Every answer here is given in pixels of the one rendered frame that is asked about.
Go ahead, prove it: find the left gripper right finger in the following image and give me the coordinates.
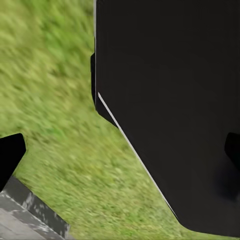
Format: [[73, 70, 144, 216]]
[[224, 132, 240, 173]]

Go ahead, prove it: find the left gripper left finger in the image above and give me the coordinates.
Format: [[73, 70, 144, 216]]
[[0, 133, 26, 193]]

